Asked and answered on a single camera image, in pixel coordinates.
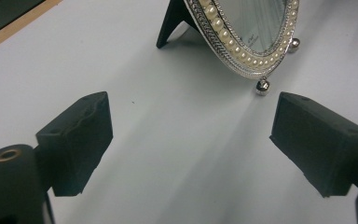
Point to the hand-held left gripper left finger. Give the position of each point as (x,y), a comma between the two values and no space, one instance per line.
(77,146)

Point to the oval silver pearl-framed mirror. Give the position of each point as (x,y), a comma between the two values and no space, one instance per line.
(251,25)

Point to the white table cover sheet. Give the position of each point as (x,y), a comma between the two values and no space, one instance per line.
(180,140)

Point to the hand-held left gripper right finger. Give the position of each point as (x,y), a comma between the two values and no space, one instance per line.
(317,143)

